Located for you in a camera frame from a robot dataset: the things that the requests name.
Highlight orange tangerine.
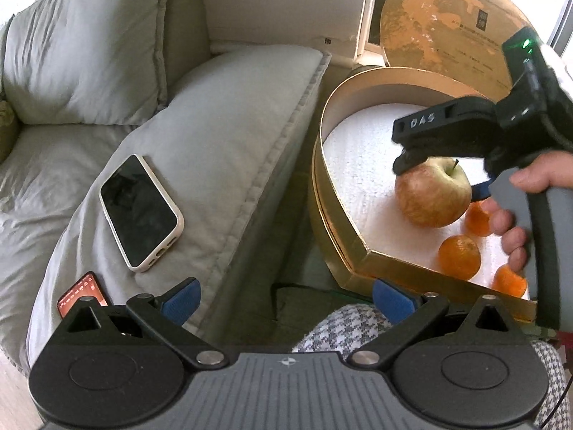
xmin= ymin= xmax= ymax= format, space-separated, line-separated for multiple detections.
xmin=492 ymin=263 xmax=528 ymax=298
xmin=464 ymin=201 xmax=494 ymax=237
xmin=438 ymin=234 xmax=482 ymax=281

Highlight person's right hand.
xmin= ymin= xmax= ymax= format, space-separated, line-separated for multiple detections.
xmin=486 ymin=151 xmax=573 ymax=275

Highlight smartphone with red screen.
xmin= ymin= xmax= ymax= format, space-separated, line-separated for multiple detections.
xmin=57 ymin=271 xmax=112 ymax=320

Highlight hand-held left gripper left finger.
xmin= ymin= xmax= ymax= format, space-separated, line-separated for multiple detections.
xmin=66 ymin=277 xmax=228 ymax=372

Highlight grey sofa back cushion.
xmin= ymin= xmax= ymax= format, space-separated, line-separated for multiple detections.
xmin=2 ymin=0 xmax=178 ymax=127

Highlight white foam box insert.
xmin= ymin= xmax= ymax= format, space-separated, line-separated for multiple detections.
xmin=323 ymin=103 xmax=531 ymax=301

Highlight gold round box lid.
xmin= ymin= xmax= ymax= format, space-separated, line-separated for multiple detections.
xmin=380 ymin=0 xmax=538 ymax=99

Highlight beige sofa frame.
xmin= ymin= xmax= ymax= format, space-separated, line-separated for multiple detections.
xmin=165 ymin=0 xmax=212 ymax=96

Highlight grey sofa seat cushion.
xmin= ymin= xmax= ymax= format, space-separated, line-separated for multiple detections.
xmin=0 ymin=123 xmax=150 ymax=352

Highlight red-green apple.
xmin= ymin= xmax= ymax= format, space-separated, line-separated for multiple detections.
xmin=395 ymin=156 xmax=473 ymax=229

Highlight gold semicircular gift box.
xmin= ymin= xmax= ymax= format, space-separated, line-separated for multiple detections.
xmin=310 ymin=66 xmax=538 ymax=322

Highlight person's right leg houndstooth trousers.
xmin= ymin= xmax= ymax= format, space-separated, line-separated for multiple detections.
xmin=528 ymin=340 xmax=573 ymax=430

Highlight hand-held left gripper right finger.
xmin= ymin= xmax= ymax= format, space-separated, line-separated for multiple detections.
xmin=347 ymin=277 xmax=509 ymax=372

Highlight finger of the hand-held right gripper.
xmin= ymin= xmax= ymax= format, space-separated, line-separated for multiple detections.
xmin=468 ymin=178 xmax=494 ymax=203
xmin=392 ymin=145 xmax=431 ymax=176

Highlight smartphone in white case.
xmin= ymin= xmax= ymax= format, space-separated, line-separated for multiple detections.
xmin=98 ymin=154 xmax=185 ymax=273

